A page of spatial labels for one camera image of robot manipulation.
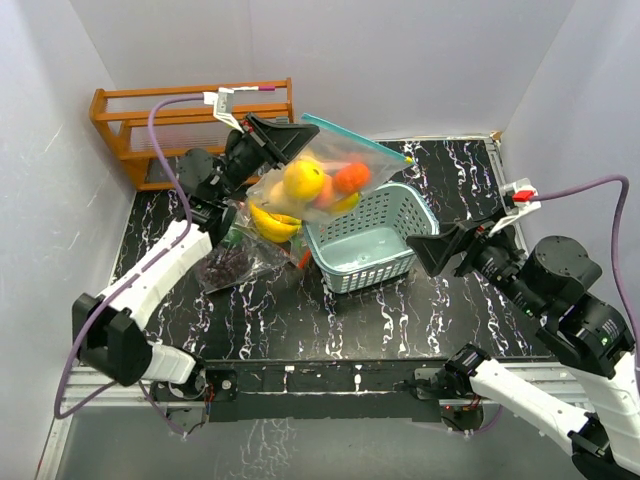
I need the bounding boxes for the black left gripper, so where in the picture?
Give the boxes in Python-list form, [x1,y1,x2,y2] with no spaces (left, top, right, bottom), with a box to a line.
[215,114,319,203]

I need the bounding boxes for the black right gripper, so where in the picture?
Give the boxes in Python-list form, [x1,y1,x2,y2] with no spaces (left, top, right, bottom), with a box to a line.
[404,206,543,317]

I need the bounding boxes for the clear zip bag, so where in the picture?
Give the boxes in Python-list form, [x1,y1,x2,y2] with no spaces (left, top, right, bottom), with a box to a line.
[194,233,289,294]
[227,200,302,251]
[247,113,413,223]

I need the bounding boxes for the orange peach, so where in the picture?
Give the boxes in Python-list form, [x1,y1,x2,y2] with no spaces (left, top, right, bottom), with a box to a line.
[313,174,335,210]

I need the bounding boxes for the yellow bananas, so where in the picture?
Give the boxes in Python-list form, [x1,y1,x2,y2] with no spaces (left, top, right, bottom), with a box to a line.
[249,203,302,243]

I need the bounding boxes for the clear zip top bag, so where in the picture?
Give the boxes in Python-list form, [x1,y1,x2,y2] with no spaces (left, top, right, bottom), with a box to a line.
[194,233,289,294]

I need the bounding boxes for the dark red grapes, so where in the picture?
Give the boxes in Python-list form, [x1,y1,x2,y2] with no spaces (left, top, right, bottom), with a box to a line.
[202,249,251,285]

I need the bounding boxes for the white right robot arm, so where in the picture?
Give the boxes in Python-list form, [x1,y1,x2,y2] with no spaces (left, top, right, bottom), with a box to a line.
[406,222,639,479]

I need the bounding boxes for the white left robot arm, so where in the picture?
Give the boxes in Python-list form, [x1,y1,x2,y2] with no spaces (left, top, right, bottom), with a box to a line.
[71,113,319,399]

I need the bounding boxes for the teal plastic basket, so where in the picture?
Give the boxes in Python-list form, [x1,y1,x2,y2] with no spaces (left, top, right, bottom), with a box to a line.
[303,182,439,294]

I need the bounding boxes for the wooden rack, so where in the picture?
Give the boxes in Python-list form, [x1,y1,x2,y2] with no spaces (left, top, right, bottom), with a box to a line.
[89,78,294,191]

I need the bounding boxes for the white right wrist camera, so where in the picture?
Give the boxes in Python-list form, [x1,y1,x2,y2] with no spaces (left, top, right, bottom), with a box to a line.
[488,178,541,237]

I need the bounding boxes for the black metal base rail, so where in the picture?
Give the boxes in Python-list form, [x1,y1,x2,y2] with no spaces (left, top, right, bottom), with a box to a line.
[60,358,591,433]

